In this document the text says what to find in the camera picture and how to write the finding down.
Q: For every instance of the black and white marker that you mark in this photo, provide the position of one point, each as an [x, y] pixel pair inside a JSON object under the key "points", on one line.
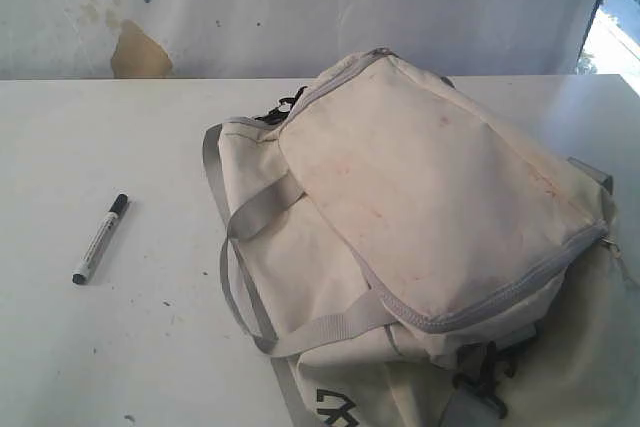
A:
{"points": [[90, 259]]}

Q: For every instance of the white canvas duffel bag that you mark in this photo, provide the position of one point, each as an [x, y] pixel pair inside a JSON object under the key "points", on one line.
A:
{"points": [[406, 258]]}

